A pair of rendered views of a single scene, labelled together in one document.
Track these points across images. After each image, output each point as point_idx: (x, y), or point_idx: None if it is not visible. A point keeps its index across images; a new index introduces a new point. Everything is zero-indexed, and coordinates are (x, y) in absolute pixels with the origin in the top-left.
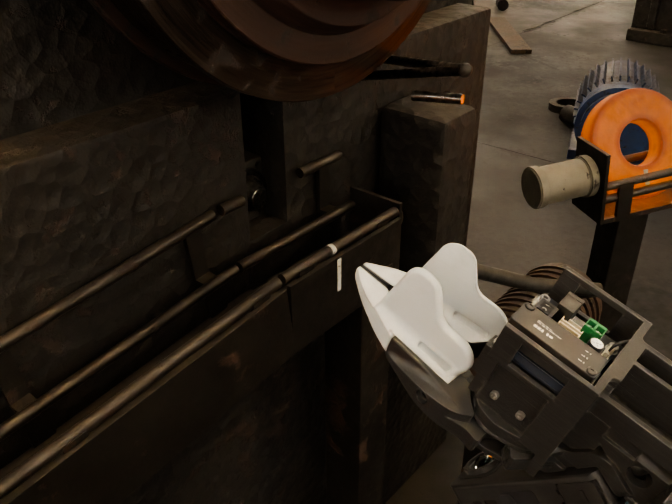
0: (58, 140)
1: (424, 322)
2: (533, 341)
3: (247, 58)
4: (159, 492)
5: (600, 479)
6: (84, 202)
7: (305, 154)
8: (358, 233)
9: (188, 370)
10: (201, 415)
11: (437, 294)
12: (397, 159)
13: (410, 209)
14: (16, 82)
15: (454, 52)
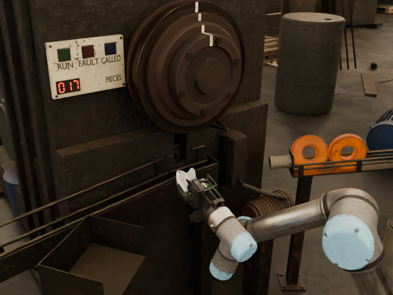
0: (128, 136)
1: (183, 181)
2: (192, 183)
3: (170, 124)
4: None
5: (204, 209)
6: (132, 151)
7: (193, 144)
8: (202, 168)
9: (149, 193)
10: (151, 206)
11: (184, 175)
12: (223, 148)
13: (226, 164)
14: (121, 123)
15: (251, 117)
